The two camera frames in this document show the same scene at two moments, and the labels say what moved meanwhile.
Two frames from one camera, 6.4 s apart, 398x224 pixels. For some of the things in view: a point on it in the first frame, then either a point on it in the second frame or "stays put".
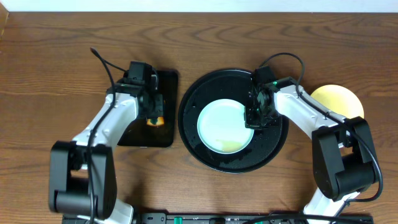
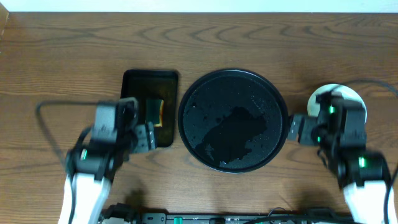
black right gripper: (251, 122) → (309, 124)
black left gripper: (155, 111) → (143, 137)
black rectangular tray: (142, 135) stays put
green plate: (221, 127) → (346, 93)
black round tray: (267, 142) stays put
